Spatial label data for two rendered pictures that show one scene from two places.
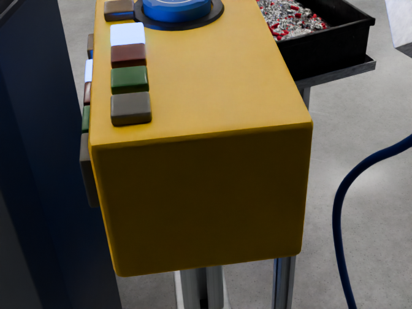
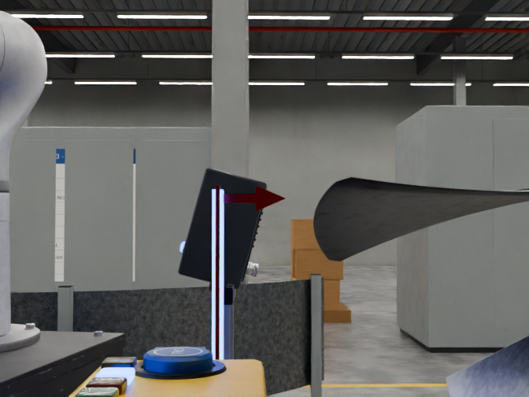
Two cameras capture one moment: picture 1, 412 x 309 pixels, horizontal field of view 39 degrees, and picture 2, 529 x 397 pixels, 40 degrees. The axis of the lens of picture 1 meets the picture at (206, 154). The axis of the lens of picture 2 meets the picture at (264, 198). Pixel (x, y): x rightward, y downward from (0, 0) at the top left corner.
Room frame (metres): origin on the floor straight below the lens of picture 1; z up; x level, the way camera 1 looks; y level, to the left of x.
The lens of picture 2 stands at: (-0.09, -0.07, 1.16)
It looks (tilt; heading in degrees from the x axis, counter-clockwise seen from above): 2 degrees up; 4
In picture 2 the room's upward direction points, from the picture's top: straight up
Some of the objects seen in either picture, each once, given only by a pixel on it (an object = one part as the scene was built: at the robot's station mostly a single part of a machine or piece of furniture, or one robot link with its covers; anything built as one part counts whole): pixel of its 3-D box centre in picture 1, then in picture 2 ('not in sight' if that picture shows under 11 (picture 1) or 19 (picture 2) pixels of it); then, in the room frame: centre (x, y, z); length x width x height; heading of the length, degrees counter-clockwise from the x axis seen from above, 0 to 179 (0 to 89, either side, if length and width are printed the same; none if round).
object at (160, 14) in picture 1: (176, 4); (178, 363); (0.32, 0.01, 1.08); 0.04 x 0.04 x 0.02
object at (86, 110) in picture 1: (92, 140); not in sight; (0.24, 0.06, 1.04); 0.02 x 0.01 x 0.03; 6
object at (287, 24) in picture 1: (276, 29); not in sight; (0.76, -0.11, 0.83); 0.19 x 0.14 x 0.04; 22
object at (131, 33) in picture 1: (127, 35); (115, 376); (0.29, 0.04, 1.08); 0.02 x 0.02 x 0.01; 6
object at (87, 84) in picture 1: (93, 114); not in sight; (0.26, 0.06, 1.04); 0.02 x 0.01 x 0.03; 6
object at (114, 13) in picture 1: (119, 10); (119, 364); (0.32, 0.05, 1.08); 0.02 x 0.02 x 0.01; 6
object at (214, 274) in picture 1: (198, 239); not in sight; (0.28, 0.01, 0.92); 0.03 x 0.03 x 0.12; 6
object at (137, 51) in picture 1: (128, 56); (106, 386); (0.26, 0.04, 1.08); 0.02 x 0.02 x 0.01; 6
